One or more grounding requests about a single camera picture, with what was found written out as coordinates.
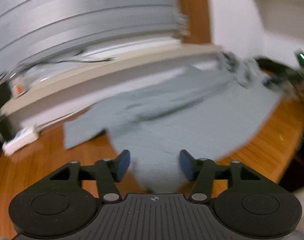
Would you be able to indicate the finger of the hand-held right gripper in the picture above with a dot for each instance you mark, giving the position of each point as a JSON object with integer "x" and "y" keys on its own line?
{"x": 269, "y": 82}

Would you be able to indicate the clear jar orange label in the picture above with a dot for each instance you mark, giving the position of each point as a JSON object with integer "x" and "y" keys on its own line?
{"x": 19, "y": 86}

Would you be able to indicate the grey sweatshirt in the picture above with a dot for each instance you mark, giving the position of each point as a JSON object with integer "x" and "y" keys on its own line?
{"x": 179, "y": 110}

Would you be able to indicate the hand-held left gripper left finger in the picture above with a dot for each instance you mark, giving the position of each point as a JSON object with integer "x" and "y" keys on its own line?
{"x": 123, "y": 165}

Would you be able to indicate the beige window sill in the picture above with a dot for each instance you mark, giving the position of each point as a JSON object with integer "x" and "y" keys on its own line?
{"x": 104, "y": 72}

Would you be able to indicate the white power strip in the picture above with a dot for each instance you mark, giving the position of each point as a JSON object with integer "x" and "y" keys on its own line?
{"x": 20, "y": 141}

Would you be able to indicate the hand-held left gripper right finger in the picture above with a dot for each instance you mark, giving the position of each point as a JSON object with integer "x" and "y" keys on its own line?
{"x": 185, "y": 165}

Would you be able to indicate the grey window blind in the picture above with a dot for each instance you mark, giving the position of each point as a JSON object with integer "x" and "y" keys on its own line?
{"x": 79, "y": 17}

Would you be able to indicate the wooden window frame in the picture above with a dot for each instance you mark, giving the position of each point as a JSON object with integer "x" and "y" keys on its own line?
{"x": 194, "y": 10}

